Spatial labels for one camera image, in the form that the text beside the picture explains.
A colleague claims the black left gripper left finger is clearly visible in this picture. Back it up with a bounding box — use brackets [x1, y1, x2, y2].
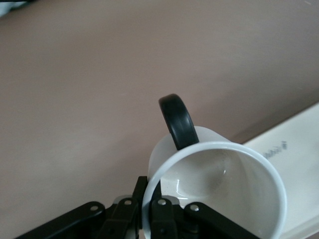
[14, 176, 149, 239]

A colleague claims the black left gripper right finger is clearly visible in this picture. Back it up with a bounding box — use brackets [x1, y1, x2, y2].
[149, 185, 260, 239]

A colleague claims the white mug black handle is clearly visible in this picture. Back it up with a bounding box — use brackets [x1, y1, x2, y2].
[143, 94, 289, 239]

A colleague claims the cream rectangular tray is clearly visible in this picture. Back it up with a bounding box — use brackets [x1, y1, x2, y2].
[231, 103, 319, 239]

